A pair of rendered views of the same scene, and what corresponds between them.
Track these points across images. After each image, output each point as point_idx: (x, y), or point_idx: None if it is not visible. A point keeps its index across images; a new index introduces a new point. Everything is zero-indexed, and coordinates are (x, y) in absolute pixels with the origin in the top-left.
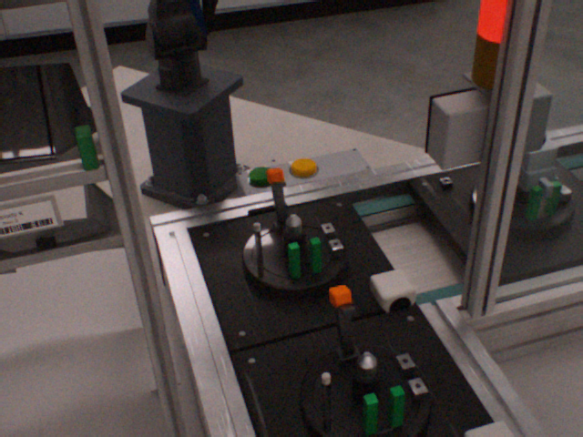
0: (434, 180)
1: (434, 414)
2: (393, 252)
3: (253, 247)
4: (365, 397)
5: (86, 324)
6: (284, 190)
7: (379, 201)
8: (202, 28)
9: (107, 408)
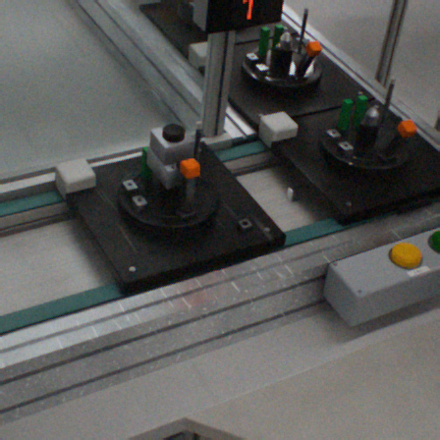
0: (257, 235)
1: (239, 71)
2: (283, 215)
3: (402, 144)
4: (282, 26)
5: None
6: (412, 231)
7: (310, 236)
8: None
9: None
